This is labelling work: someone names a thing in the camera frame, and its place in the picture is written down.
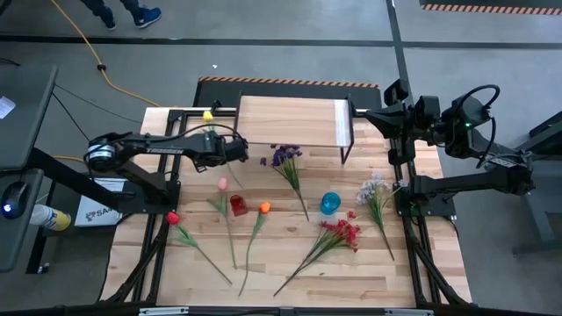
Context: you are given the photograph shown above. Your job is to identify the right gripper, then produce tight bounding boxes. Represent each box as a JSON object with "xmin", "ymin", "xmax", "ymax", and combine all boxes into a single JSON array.
[{"xmin": 363, "ymin": 78, "xmax": 417, "ymax": 167}]

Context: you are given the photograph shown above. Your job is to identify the pink artificial tulip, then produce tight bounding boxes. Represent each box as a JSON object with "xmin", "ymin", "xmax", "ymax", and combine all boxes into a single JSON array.
[{"xmin": 205, "ymin": 176, "xmax": 239, "ymax": 270}]

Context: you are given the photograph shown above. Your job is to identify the yellow artificial tulip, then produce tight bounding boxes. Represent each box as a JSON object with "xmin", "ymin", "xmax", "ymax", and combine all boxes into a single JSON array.
[{"xmin": 201, "ymin": 110, "xmax": 245, "ymax": 190}]

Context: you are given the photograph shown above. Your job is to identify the purple artificial flower bunch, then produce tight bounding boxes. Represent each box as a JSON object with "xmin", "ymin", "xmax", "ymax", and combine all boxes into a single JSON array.
[{"xmin": 259, "ymin": 143, "xmax": 311, "ymax": 223}]

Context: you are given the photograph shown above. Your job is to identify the red glass vase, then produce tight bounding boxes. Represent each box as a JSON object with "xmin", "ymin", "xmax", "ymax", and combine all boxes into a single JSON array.
[{"xmin": 229, "ymin": 194, "xmax": 249, "ymax": 218}]

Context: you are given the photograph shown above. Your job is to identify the orange artificial tulip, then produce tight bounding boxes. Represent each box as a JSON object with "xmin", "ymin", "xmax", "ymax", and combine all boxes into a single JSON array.
[{"xmin": 238, "ymin": 201, "xmax": 272, "ymax": 298}]

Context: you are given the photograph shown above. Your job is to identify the white artificial flower bunch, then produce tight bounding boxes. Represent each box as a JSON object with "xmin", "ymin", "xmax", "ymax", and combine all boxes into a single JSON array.
[{"xmin": 355, "ymin": 172, "xmax": 410, "ymax": 262}]

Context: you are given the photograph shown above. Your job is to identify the red artificial tulip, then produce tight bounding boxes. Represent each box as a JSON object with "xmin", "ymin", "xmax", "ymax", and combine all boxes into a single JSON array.
[{"xmin": 165, "ymin": 211, "xmax": 234, "ymax": 286}]

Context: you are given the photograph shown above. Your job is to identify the blue glass vase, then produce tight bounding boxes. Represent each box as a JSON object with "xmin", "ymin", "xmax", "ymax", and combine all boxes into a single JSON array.
[{"xmin": 320, "ymin": 191, "xmax": 342, "ymax": 216}]

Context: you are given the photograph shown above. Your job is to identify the red artificial flower bunch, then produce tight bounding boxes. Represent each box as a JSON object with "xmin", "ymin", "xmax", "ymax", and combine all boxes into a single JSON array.
[{"xmin": 272, "ymin": 210, "xmax": 362, "ymax": 298}]

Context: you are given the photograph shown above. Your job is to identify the wooden shelf with black legs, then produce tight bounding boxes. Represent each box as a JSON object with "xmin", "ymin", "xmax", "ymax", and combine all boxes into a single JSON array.
[{"xmin": 232, "ymin": 92, "xmax": 356, "ymax": 167}]

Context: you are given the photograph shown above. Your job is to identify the black hazard-striped floor mat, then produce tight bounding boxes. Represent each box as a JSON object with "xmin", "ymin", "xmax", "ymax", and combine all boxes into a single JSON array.
[{"xmin": 192, "ymin": 76, "xmax": 382, "ymax": 110}]

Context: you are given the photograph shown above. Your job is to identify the white paper sheet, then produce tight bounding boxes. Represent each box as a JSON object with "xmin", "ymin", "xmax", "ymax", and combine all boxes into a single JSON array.
[{"xmin": 90, "ymin": 176, "xmax": 128, "ymax": 194}]

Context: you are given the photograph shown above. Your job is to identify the hazard-striped floor strip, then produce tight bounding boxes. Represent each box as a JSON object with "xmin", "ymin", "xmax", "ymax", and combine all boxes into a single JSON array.
[{"xmin": 419, "ymin": 0, "xmax": 562, "ymax": 17}]

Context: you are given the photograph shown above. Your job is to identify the white box with logo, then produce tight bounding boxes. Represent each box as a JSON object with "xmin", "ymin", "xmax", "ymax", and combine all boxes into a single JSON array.
[{"xmin": 73, "ymin": 194, "xmax": 124, "ymax": 228}]

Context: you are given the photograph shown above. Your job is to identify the person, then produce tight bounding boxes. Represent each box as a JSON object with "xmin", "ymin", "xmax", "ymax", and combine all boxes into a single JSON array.
[{"xmin": 78, "ymin": 0, "xmax": 162, "ymax": 31}]

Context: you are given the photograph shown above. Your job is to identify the grey metal stand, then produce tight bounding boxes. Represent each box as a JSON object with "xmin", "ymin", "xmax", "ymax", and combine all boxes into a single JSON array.
[{"xmin": 511, "ymin": 109, "xmax": 562, "ymax": 255}]

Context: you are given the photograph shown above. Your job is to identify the white and yellow bottle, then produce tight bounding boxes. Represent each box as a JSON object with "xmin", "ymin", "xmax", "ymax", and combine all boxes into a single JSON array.
[{"xmin": 28, "ymin": 204, "xmax": 72, "ymax": 233}]

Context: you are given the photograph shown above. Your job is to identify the black desk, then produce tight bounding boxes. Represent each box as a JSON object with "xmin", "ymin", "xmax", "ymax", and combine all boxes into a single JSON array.
[{"xmin": 0, "ymin": 64, "xmax": 133, "ymax": 276}]

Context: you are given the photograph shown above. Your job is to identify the black computer mouse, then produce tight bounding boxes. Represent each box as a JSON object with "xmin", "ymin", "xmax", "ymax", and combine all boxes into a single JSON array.
[{"xmin": 0, "ymin": 181, "xmax": 30, "ymax": 220}]

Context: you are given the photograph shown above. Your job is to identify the white paper note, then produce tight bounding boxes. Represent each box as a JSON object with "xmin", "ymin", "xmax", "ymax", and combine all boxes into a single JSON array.
[{"xmin": 0, "ymin": 95, "xmax": 17, "ymax": 120}]

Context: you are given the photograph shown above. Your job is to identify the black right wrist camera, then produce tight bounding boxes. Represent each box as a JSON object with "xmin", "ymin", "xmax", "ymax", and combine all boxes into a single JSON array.
[{"xmin": 414, "ymin": 95, "xmax": 442, "ymax": 129}]

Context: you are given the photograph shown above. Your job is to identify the black aluminium rig frame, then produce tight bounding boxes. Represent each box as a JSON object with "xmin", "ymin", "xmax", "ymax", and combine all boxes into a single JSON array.
[{"xmin": 99, "ymin": 107, "xmax": 474, "ymax": 316}]

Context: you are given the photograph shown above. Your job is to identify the thin black floor cable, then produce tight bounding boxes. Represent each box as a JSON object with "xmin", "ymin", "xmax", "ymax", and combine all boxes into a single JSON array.
[
  {"xmin": 52, "ymin": 83, "xmax": 145, "ymax": 126},
  {"xmin": 50, "ymin": 91, "xmax": 92, "ymax": 142}
]

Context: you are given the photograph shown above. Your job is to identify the yellow cable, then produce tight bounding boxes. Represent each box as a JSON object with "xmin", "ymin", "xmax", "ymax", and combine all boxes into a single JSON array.
[{"xmin": 48, "ymin": 0, "xmax": 162, "ymax": 164}]

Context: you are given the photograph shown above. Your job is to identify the silver metal bracket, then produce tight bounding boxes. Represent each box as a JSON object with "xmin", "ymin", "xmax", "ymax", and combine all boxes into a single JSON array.
[
  {"xmin": 385, "ymin": 308, "xmax": 435, "ymax": 316},
  {"xmin": 139, "ymin": 306, "xmax": 190, "ymax": 316}
]

